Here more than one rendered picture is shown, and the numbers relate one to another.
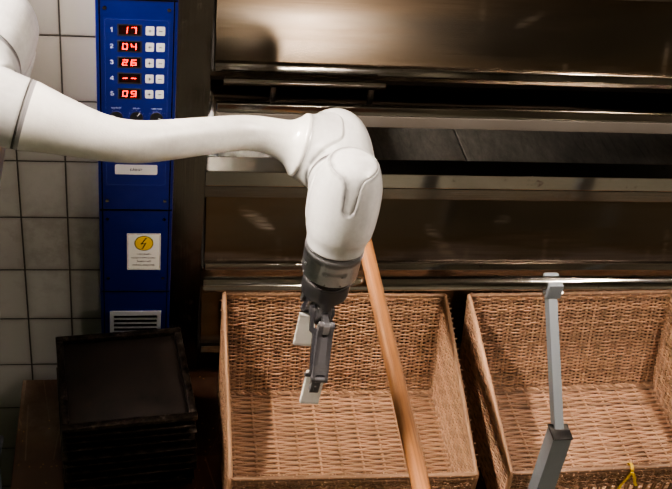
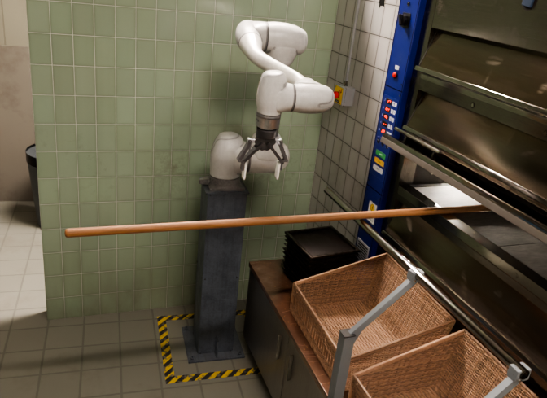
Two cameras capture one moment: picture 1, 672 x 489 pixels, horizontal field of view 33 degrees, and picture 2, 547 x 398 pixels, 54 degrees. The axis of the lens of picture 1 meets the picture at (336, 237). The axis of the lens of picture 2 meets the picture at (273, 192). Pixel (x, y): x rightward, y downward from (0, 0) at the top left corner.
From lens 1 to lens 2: 229 cm
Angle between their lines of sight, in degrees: 70
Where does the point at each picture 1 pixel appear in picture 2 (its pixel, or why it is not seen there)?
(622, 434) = not seen: outside the picture
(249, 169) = (412, 193)
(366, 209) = (262, 87)
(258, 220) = (409, 224)
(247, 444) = (338, 310)
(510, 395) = not seen: outside the picture
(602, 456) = not seen: outside the picture
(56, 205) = (362, 178)
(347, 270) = (259, 118)
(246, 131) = (290, 74)
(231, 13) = (422, 107)
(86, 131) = (247, 46)
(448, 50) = (484, 154)
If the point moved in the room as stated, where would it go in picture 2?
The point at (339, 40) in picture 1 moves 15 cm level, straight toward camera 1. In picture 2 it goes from (447, 132) to (412, 129)
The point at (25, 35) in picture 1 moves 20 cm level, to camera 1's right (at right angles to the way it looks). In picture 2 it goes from (280, 32) to (286, 39)
